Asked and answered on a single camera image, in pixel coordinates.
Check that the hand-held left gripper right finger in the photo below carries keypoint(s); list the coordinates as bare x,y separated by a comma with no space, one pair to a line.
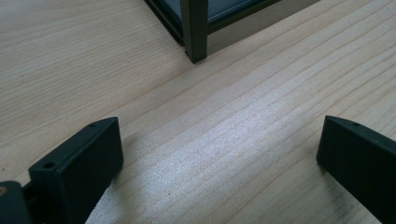
361,161

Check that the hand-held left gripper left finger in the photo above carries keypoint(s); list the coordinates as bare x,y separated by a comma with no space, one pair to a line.
84,168

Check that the black metal two-tier rack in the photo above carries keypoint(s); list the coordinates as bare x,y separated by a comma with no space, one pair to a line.
194,31

